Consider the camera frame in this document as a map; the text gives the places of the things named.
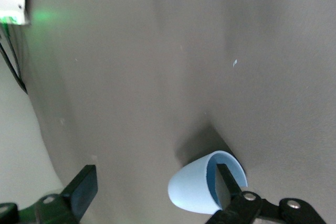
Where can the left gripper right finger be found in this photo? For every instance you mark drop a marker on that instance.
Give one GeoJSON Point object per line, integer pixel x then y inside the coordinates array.
{"type": "Point", "coordinates": [236, 208]}

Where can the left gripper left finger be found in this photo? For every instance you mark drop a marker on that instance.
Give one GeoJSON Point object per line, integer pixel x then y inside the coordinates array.
{"type": "Point", "coordinates": [84, 190]}

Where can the light blue plastic cup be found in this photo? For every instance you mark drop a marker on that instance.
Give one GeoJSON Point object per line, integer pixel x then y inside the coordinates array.
{"type": "Point", "coordinates": [189, 184]}

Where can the dark grey table mat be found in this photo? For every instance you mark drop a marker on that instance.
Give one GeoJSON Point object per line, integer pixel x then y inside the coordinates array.
{"type": "Point", "coordinates": [157, 77]}

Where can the tiny white speck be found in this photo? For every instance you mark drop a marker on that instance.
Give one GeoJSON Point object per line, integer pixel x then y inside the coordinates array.
{"type": "Point", "coordinates": [235, 63]}

